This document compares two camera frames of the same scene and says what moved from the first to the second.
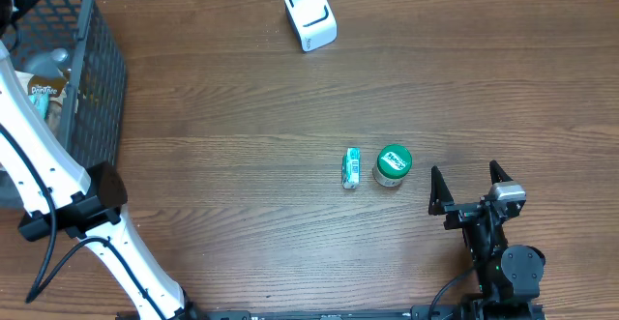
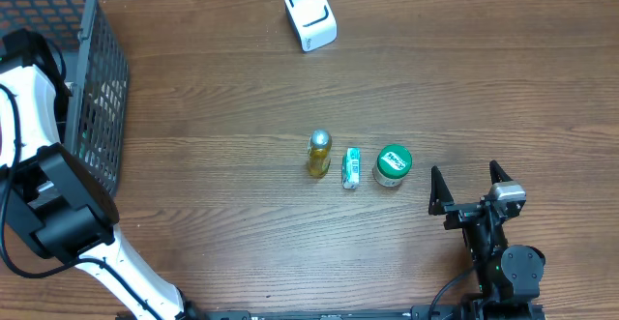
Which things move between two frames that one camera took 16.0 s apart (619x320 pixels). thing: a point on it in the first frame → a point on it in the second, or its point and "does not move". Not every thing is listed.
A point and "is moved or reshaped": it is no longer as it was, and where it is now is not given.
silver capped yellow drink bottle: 47,64 is moved or reshaped
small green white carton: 351,168 does not move
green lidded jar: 394,162 does not move
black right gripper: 460,214 does not move
